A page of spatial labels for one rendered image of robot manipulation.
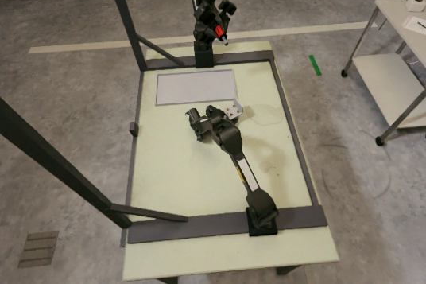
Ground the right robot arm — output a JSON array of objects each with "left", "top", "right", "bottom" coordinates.
[{"left": 185, "top": 107, "right": 279, "bottom": 229}]

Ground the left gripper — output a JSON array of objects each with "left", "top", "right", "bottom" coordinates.
[{"left": 197, "top": 0, "right": 237, "bottom": 46}]

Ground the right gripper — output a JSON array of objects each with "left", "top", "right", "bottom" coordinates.
[{"left": 206, "top": 105, "right": 238, "bottom": 131}]

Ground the red and black nut driver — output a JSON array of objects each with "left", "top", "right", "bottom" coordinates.
[{"left": 215, "top": 25, "right": 229, "bottom": 45}]

